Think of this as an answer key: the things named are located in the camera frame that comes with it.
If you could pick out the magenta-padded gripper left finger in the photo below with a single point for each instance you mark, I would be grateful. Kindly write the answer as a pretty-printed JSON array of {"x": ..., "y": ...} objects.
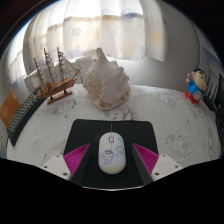
[{"x": 76, "y": 159}]

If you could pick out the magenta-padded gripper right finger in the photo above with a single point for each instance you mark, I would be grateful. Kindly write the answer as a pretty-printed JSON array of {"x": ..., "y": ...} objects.
[{"x": 146, "y": 159}]

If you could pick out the white cartoon-print computer mouse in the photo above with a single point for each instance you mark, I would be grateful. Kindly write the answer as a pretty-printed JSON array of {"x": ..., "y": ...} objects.
[{"x": 111, "y": 153}]

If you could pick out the black mouse pad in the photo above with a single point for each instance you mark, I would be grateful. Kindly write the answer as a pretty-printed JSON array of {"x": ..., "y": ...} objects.
[{"x": 86, "y": 130}]

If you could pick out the white printed tablecloth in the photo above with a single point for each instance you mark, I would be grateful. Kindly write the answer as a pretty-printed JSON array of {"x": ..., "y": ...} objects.
[{"x": 180, "y": 126}]

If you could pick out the black keyboard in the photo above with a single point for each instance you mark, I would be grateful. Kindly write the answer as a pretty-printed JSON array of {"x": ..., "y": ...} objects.
[{"x": 21, "y": 115}]

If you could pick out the wooden model sailing ship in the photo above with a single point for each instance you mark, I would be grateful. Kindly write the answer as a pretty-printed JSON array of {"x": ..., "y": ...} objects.
[{"x": 55, "y": 88}]

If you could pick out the large white conch shell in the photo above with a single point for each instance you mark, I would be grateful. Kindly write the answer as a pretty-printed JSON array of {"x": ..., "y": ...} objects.
[{"x": 106, "y": 83}]

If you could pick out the orange wooden board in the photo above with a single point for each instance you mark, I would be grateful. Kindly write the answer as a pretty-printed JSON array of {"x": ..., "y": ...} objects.
[{"x": 8, "y": 108}]

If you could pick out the cartoon boy figurine with clock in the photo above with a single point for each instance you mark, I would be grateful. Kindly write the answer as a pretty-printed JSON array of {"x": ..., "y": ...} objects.
[{"x": 196, "y": 88}]

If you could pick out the white star-print curtain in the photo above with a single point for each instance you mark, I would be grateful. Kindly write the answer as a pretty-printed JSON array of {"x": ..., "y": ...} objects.
[{"x": 100, "y": 30}]

